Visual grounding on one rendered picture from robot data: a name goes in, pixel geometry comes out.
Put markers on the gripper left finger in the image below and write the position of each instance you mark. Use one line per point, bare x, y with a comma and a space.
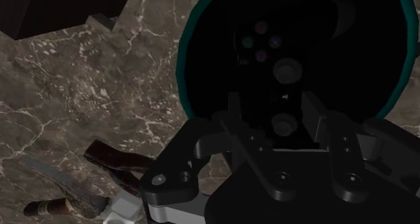
170, 180

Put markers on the teal rimmed dark bowl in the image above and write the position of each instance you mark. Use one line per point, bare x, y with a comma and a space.
210, 69

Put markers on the black game controller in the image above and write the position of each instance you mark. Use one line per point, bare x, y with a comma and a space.
287, 71

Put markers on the pale grey block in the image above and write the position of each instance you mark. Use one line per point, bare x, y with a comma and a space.
123, 207

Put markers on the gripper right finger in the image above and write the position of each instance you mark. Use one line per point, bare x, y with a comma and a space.
347, 170

